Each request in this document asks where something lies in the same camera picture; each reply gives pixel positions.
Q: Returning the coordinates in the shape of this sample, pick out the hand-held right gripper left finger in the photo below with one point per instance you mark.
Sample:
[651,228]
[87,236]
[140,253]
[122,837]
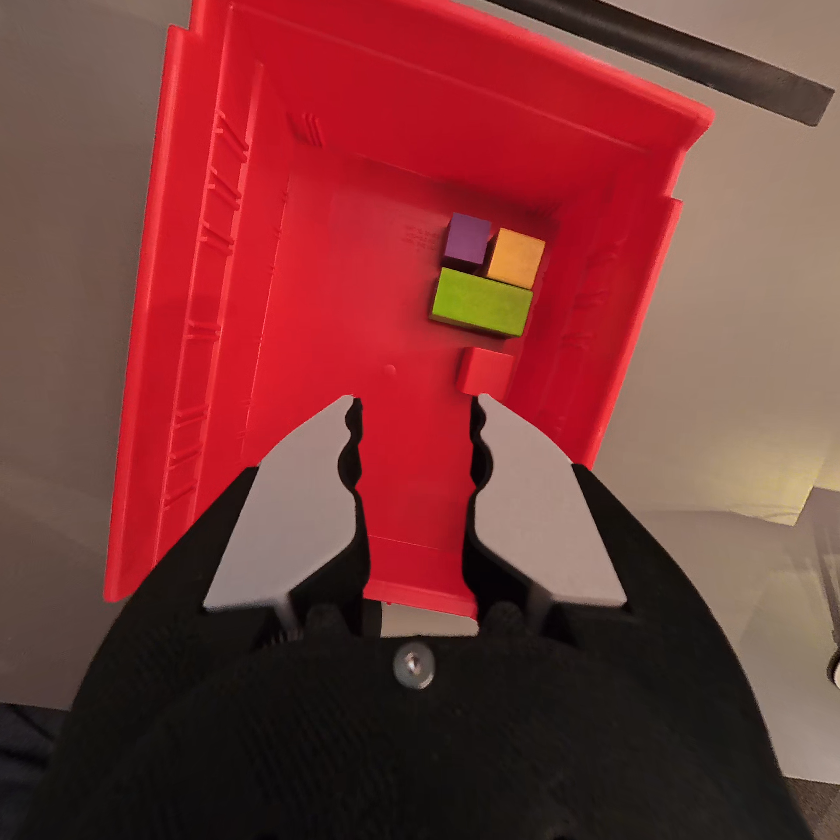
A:
[289,525]

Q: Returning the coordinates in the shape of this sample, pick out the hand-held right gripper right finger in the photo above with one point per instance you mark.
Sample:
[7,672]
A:
[544,525]

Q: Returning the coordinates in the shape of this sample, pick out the red wooden block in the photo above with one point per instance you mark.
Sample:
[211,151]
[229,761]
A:
[487,371]

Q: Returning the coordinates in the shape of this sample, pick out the small green wooden block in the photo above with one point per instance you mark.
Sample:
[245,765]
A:
[482,300]

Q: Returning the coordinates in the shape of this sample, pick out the red plastic bin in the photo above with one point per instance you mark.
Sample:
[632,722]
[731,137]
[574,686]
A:
[328,262]

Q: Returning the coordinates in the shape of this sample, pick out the yellow wooden cube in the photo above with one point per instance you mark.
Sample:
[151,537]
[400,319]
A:
[518,257]

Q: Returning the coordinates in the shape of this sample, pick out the purple wooden block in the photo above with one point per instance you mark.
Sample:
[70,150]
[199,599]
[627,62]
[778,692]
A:
[467,237]

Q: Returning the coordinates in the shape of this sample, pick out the person's dark navy shirt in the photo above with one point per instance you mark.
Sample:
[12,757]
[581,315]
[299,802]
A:
[19,761]

